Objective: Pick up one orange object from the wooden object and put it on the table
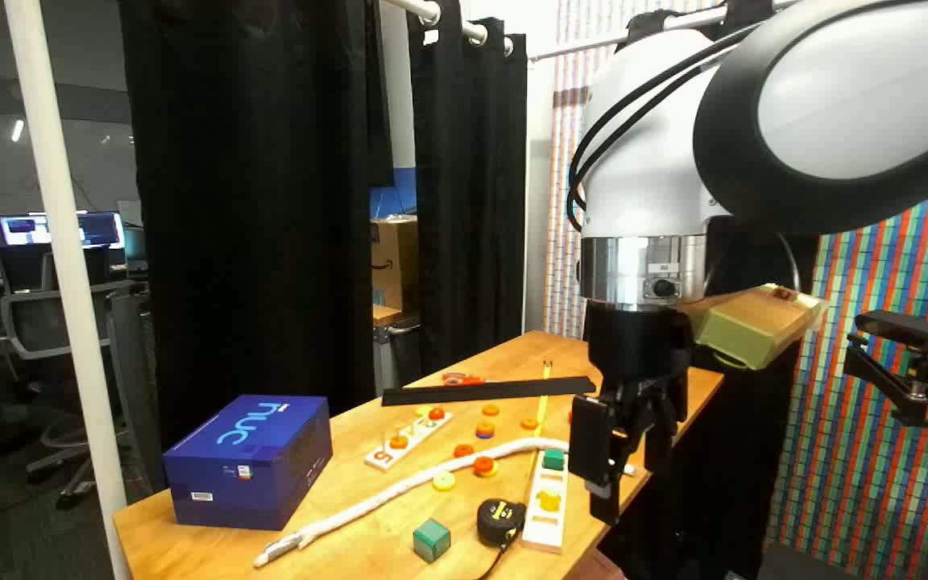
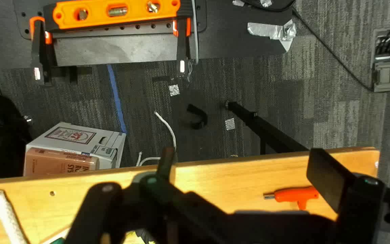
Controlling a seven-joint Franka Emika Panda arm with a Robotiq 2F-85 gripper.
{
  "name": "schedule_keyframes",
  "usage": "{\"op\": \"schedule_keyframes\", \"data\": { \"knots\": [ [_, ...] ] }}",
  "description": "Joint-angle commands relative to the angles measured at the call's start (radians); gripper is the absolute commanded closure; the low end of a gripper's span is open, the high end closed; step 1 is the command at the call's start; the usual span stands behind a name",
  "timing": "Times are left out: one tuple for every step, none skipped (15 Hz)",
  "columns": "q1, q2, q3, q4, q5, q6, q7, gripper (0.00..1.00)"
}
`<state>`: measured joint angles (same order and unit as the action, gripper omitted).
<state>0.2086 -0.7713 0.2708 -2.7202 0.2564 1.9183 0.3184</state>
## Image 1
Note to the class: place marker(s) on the black curtain right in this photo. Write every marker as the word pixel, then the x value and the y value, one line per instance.
pixel 468 105

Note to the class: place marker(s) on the long black bar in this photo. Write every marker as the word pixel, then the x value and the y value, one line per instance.
pixel 487 391

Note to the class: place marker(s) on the white vertical pole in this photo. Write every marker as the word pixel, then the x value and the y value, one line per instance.
pixel 57 188

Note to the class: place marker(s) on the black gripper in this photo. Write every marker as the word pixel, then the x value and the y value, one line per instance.
pixel 633 349

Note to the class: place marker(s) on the green cube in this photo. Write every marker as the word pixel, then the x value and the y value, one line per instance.
pixel 430 538

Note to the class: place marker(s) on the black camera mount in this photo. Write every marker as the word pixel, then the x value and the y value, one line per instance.
pixel 911 386

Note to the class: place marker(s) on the white shape sorter board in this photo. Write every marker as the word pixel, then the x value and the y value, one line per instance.
pixel 546 508

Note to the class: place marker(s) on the red disc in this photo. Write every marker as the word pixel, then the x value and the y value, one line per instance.
pixel 461 449

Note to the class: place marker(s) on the yellow disc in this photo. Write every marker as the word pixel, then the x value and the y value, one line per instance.
pixel 447 481

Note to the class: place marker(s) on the computer monitor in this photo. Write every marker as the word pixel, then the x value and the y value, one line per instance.
pixel 97 229

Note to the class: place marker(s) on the wooden peg board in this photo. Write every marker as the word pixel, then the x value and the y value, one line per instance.
pixel 402 435

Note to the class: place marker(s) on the black tape measure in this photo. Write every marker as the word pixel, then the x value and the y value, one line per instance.
pixel 501 521

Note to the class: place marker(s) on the cardboard box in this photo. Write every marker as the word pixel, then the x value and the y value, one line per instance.
pixel 395 255

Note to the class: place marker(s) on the orange grey scissors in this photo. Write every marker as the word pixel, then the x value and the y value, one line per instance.
pixel 456 377

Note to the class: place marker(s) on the black curtain left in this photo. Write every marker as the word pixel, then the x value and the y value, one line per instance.
pixel 254 162

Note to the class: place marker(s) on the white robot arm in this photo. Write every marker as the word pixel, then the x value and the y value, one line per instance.
pixel 808 121

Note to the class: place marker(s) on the black curtain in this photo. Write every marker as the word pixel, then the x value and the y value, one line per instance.
pixel 254 162
pixel 468 105

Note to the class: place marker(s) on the office chair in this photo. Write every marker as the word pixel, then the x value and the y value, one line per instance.
pixel 36 334

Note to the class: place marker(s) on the blue NUC box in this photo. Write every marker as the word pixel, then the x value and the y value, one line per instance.
pixel 254 462

